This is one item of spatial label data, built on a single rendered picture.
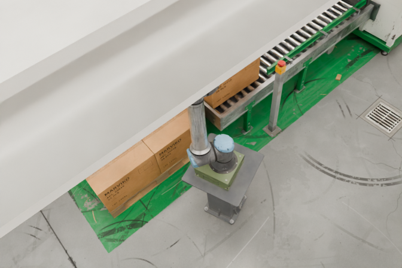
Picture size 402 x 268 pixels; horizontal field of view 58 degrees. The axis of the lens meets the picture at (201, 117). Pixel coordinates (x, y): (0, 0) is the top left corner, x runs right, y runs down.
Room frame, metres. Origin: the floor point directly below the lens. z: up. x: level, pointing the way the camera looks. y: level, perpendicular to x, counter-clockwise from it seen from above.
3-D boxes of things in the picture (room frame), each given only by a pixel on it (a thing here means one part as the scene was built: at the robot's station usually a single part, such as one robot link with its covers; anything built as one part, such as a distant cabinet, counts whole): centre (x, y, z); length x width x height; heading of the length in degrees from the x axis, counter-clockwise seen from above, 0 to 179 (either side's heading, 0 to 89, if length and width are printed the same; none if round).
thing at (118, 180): (2.12, 0.74, 0.34); 1.20 x 1.00 x 0.40; 124
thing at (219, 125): (2.24, 0.01, 0.47); 0.70 x 0.03 x 0.15; 34
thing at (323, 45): (2.62, -1.15, 0.50); 2.31 x 0.05 x 0.19; 124
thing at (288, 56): (2.87, -1.41, 0.60); 1.60 x 0.10 x 0.09; 124
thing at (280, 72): (2.15, -0.75, 0.50); 0.07 x 0.07 x 1.00; 34
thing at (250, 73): (2.44, -0.27, 0.75); 0.60 x 0.40 x 0.40; 122
